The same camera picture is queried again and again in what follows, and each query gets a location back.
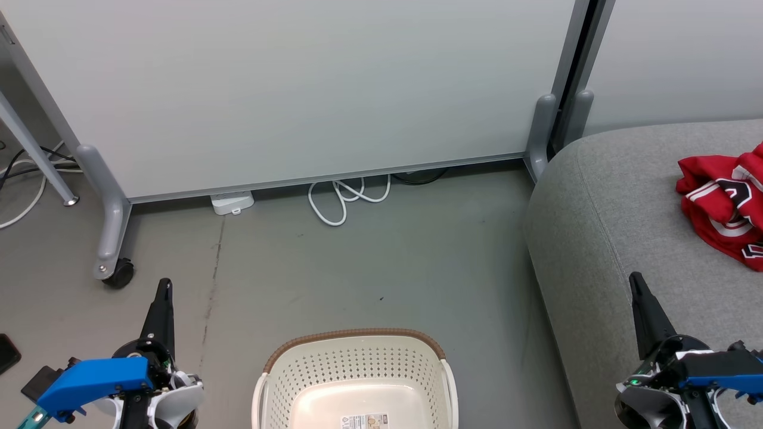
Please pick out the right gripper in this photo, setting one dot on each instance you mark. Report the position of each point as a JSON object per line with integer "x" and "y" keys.
{"x": 656, "y": 399}

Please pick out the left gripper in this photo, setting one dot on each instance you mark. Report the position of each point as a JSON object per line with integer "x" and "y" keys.
{"x": 173, "y": 402}

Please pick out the red sports jersey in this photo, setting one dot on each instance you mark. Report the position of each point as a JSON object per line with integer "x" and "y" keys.
{"x": 709, "y": 208}

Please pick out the cream plastic laundry basket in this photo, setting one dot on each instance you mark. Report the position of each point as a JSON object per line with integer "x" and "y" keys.
{"x": 357, "y": 369}

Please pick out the black caster wheel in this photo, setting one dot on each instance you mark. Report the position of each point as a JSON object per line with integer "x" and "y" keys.
{"x": 121, "y": 275}

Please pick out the grey fabric sofa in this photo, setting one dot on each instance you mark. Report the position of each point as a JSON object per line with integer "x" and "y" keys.
{"x": 626, "y": 226}

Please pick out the white power adapter box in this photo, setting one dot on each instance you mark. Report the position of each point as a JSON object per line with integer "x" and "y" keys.
{"x": 231, "y": 204}

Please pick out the black smartphone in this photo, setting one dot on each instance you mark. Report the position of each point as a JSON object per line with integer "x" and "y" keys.
{"x": 7, "y": 354}

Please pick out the grey metal table leg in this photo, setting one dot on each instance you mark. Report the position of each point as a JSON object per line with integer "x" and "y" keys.
{"x": 36, "y": 152}

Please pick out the narrow white partition panel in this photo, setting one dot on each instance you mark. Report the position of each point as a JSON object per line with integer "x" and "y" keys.
{"x": 685, "y": 59}

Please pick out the wide white partition panel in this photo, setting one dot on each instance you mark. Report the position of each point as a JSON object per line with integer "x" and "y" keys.
{"x": 298, "y": 89}

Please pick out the blue right camera mount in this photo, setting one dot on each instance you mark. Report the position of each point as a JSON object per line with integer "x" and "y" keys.
{"x": 727, "y": 366}

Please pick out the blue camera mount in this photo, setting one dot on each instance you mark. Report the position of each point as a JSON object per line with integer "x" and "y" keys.
{"x": 89, "y": 378}
{"x": 727, "y": 366}

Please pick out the blue left camera mount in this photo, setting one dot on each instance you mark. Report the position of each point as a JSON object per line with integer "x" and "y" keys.
{"x": 89, "y": 378}

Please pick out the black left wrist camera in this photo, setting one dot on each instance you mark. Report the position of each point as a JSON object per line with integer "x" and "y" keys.
{"x": 39, "y": 381}

